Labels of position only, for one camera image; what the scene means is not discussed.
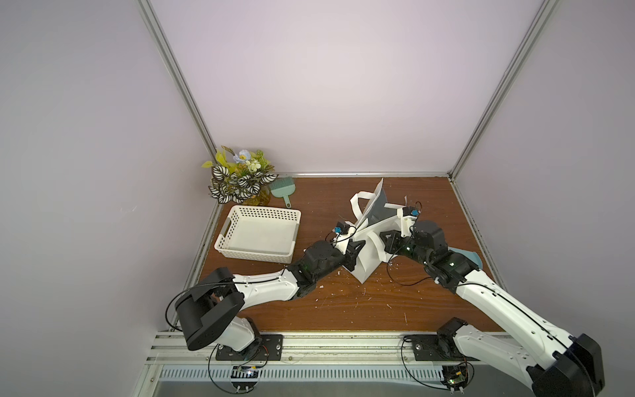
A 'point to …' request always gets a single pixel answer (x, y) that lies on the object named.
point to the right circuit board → (455, 376)
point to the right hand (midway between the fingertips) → (380, 229)
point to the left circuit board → (244, 372)
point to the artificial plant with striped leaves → (241, 177)
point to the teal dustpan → (471, 255)
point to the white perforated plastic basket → (260, 233)
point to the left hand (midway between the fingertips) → (368, 244)
